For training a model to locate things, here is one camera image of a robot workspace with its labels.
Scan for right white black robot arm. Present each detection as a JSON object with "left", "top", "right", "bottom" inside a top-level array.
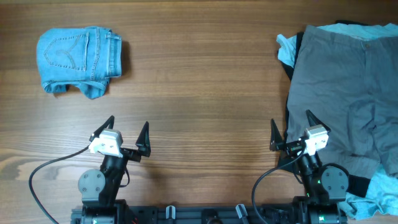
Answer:
[{"left": 261, "top": 110, "right": 349, "bottom": 223}]

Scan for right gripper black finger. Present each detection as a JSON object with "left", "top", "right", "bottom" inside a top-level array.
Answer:
[
  {"left": 305, "top": 110, "right": 331, "bottom": 133},
  {"left": 270, "top": 119, "right": 284, "bottom": 151}
]

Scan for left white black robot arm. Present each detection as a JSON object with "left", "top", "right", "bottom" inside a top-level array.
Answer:
[{"left": 71, "top": 116, "right": 151, "bottom": 224}]

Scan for black camera cable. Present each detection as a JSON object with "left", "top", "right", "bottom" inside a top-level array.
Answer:
[
  {"left": 28, "top": 145, "right": 91, "bottom": 224},
  {"left": 251, "top": 146, "right": 307, "bottom": 224}
]

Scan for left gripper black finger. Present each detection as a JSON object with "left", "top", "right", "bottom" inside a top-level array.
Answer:
[
  {"left": 136, "top": 121, "right": 151, "bottom": 157},
  {"left": 90, "top": 115, "right": 114, "bottom": 140}
]

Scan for grey cotton shorts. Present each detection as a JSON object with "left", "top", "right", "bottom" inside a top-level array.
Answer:
[{"left": 287, "top": 26, "right": 397, "bottom": 178}]

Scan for black shorts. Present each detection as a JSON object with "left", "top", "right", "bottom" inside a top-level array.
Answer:
[{"left": 277, "top": 20, "right": 371, "bottom": 198}]

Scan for light blue t-shirt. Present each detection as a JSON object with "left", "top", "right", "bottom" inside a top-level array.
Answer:
[{"left": 286, "top": 24, "right": 397, "bottom": 220}]

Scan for blue denim jeans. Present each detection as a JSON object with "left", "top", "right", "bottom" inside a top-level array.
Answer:
[{"left": 36, "top": 27, "right": 122, "bottom": 99}]

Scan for right black camera cable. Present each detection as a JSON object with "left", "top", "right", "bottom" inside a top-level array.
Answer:
[{"left": 251, "top": 146, "right": 307, "bottom": 224}]

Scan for left black camera cable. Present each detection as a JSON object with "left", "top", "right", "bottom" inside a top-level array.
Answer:
[{"left": 28, "top": 145, "right": 91, "bottom": 224}]

